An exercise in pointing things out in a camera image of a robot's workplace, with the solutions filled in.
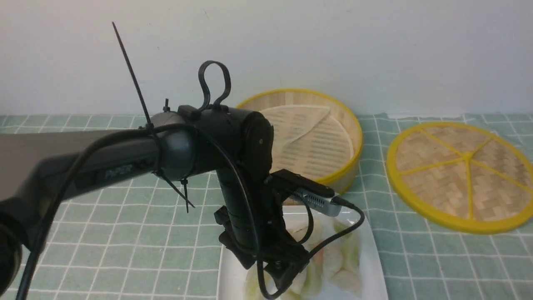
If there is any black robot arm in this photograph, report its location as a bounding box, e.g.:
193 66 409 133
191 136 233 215
0 105 309 300

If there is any green dumpling bottom edge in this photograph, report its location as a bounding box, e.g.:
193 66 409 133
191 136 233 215
242 265 264 300

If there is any white dumpling lower centre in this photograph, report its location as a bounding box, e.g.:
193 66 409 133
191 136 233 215
290 269 307 295

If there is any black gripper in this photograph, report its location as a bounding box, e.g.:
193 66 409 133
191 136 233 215
214 183 310 292

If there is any black zip tie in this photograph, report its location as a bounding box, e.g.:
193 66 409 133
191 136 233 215
112 21 195 213

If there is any pink white dumpling centre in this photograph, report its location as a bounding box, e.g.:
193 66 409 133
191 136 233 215
312 244 343 280

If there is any black cable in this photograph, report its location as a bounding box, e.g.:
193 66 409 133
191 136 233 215
16 123 365 300

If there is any green checkered tablecloth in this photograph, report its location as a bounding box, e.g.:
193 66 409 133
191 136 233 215
0 112 533 300

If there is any bamboo steamer basket yellow rim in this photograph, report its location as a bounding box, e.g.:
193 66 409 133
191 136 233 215
237 88 363 194

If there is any green dumpling lower centre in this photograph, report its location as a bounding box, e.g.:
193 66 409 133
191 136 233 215
300 261 322 298

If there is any green dumpling top right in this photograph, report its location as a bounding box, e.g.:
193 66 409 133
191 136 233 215
332 218 357 239

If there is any white square plate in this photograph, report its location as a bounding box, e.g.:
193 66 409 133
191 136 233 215
216 205 389 300

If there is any white dumpling lower right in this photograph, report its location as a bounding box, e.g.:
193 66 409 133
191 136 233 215
328 269 362 298

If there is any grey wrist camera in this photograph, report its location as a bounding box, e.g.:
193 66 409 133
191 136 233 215
266 169 341 217

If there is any green dumpling right side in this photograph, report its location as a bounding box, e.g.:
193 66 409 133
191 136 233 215
341 232 361 273

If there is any white dumpling top centre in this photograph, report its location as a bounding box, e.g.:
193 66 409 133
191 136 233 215
288 220 322 245

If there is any woven bamboo steamer lid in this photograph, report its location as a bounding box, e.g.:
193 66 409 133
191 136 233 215
385 121 533 234

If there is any white steamer liner paper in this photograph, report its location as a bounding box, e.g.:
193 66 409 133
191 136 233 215
261 105 354 174

